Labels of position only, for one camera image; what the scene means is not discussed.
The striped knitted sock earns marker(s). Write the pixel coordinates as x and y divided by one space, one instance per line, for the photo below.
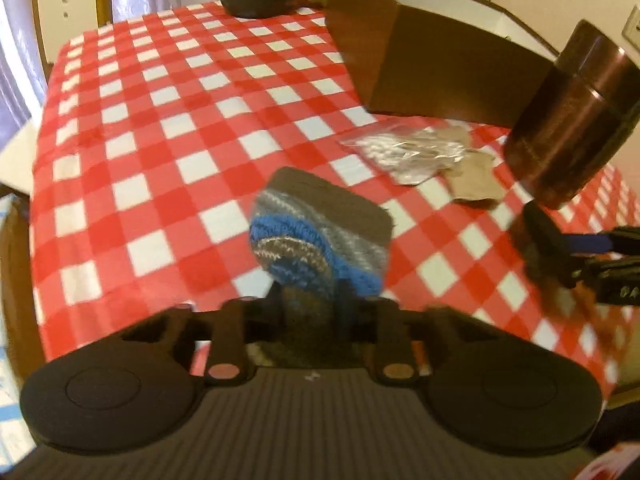
310 230

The brown cardboard box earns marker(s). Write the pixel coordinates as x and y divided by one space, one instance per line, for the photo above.
440 60

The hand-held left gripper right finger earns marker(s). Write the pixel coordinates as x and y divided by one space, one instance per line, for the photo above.
395 330

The red white checked tablecloth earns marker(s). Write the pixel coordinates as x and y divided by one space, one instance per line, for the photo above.
150 160

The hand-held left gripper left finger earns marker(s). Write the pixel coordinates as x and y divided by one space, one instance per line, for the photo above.
227 330

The clear plastic bag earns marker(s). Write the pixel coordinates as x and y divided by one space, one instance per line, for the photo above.
400 155

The brown paper piece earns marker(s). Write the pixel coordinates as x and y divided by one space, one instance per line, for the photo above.
475 180

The cream wooden chair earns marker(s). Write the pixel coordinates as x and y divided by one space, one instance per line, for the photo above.
70 5

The beige wall socket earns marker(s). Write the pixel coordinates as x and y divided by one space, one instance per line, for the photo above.
632 22

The copper metal bottle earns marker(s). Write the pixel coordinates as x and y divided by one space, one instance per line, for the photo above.
575 120

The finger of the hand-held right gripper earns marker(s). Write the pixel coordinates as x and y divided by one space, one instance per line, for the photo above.
592 243
547 240

